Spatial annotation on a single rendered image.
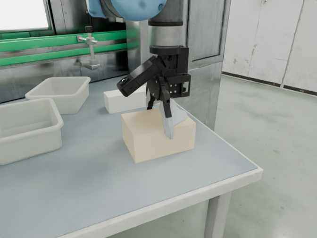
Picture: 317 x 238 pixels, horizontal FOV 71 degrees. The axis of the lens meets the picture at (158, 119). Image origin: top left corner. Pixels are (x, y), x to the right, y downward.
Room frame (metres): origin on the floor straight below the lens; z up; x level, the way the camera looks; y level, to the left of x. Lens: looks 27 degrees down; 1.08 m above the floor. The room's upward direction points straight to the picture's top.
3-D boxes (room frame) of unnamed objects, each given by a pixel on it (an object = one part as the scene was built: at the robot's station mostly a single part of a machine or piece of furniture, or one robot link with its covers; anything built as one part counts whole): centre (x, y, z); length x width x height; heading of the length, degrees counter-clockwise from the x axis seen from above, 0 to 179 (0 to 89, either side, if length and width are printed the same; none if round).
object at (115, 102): (0.77, 0.07, 0.78); 0.24 x 0.06 x 0.06; 117
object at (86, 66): (0.97, 0.29, 0.90); 0.17 x 0.05 x 0.22; 43
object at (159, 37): (0.51, -0.01, 1.02); 0.08 x 0.08 x 0.05
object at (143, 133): (0.50, 0.00, 0.79); 0.16 x 0.12 x 0.07; 112
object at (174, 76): (0.51, -0.02, 0.94); 0.09 x 0.08 x 0.12; 112
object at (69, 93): (0.78, 0.36, 0.78); 0.22 x 0.17 x 0.09; 3
